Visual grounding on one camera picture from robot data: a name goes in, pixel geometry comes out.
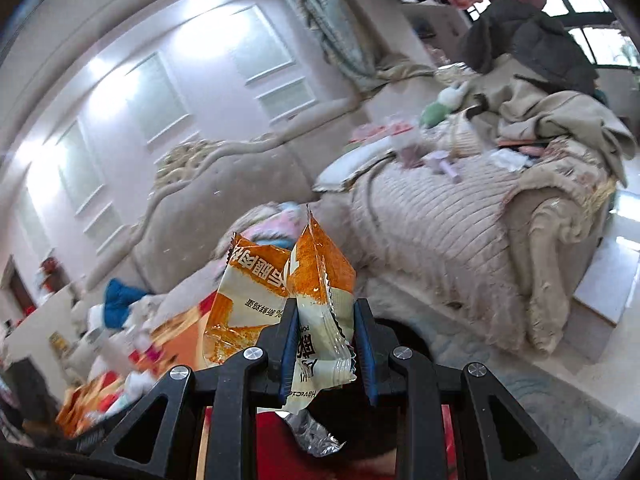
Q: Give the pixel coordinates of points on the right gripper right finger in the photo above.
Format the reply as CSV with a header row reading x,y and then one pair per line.
x,y
461,422

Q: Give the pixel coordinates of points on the black round trash bin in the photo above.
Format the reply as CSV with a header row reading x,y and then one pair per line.
x,y
406,336

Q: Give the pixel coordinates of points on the red orange love blanket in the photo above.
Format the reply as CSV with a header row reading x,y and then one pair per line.
x,y
178,341

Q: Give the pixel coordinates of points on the blue cushion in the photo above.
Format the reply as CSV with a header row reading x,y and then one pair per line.
x,y
118,298

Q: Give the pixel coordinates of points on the beige tufted sofa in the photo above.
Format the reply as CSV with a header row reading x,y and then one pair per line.
x,y
509,243

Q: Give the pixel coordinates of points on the pink blue folded blanket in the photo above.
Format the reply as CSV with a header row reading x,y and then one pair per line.
x,y
277,224

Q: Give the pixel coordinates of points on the light patterned area rug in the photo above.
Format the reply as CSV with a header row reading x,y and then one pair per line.
x,y
596,440

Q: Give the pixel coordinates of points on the white pillow with trim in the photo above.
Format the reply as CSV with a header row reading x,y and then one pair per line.
x,y
343,172

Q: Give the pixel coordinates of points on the purple handheld fan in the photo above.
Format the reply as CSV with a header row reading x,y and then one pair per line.
x,y
439,161

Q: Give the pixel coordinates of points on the green plush toy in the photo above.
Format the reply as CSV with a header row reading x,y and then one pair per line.
x,y
433,114

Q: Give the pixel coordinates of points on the white plush toy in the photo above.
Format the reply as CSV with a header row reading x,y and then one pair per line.
x,y
453,96

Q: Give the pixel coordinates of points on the beige coat on sofa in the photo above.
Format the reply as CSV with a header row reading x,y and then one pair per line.
x,y
519,110

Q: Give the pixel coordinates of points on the dark jacket on sofa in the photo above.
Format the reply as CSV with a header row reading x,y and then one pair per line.
x,y
534,39

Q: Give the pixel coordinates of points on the teal patterned curtain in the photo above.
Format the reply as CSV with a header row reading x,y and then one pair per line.
x,y
343,41

